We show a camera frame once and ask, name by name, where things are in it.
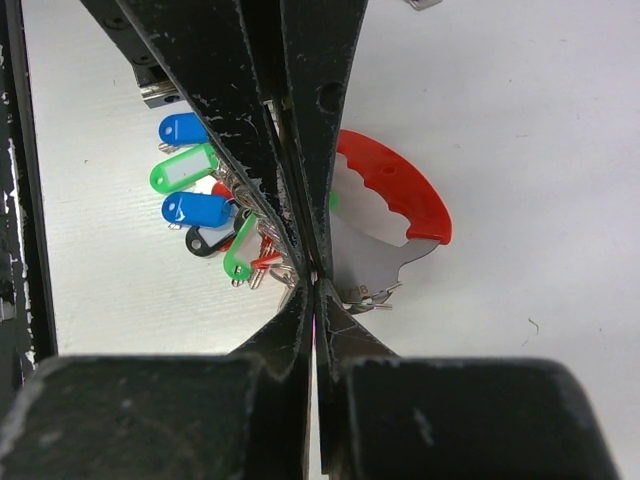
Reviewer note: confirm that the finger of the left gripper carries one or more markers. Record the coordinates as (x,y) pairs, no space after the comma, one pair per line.
(319,44)
(204,48)

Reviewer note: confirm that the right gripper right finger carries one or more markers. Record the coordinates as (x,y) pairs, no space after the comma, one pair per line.
(383,416)

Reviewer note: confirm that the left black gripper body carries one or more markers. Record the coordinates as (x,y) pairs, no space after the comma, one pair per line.
(155,87)

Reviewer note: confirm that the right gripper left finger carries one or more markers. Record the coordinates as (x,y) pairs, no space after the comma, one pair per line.
(243,415)

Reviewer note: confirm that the bunch of coloured key tags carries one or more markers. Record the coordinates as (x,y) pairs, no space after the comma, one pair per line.
(202,194)

